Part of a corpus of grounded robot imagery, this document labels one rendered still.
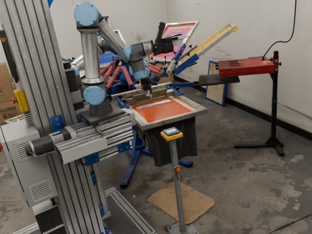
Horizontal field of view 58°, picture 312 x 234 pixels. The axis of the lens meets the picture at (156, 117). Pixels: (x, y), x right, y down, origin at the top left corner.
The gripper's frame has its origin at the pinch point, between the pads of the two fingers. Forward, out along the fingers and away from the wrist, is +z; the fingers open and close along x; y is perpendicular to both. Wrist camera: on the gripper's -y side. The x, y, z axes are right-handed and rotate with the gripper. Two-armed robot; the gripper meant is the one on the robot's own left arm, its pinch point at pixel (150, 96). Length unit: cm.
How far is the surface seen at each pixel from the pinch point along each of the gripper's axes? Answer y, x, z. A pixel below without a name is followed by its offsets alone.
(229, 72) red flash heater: -95, -4, -5
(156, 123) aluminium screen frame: 17, 60, 3
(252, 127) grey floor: -166, -56, 101
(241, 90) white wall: -200, -125, 68
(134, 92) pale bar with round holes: 9.8, -21.5, -1.7
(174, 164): 14, 80, 31
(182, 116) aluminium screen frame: -6, 60, 3
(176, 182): 14, 80, 48
